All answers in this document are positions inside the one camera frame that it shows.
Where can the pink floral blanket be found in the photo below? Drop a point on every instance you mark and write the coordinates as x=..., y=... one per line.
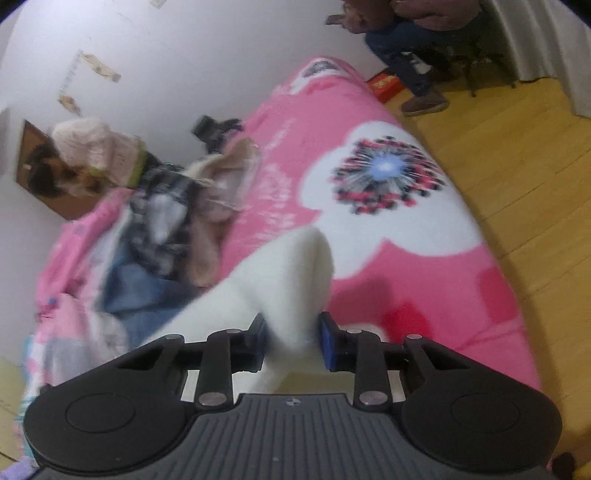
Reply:
x=415, y=286

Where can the blue denim jeans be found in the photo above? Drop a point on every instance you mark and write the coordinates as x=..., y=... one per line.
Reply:
x=143, y=295

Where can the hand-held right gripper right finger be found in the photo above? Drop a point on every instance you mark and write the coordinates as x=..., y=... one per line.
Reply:
x=328, y=344

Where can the black stool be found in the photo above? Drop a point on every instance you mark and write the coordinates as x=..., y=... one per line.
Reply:
x=471, y=50

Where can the brown wooden door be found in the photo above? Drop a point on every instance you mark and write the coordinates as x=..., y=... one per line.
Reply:
x=69, y=207

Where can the cream knit sweater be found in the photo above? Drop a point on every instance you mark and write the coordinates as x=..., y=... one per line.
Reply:
x=277, y=286

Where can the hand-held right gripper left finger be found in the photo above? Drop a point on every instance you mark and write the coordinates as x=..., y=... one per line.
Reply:
x=258, y=341

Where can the purple cloth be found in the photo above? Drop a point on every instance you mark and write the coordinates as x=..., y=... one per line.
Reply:
x=18, y=473

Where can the dark plaid shirt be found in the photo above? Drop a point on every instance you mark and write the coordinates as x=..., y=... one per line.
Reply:
x=157, y=217

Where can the pink grey quilt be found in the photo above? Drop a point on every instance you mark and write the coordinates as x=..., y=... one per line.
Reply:
x=69, y=258

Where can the beige zip jacket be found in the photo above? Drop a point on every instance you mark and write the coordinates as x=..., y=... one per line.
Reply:
x=217, y=184

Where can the grey curtain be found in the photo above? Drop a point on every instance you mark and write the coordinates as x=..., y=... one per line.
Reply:
x=545, y=46

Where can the red box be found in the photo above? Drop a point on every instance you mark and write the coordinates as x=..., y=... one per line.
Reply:
x=385, y=85

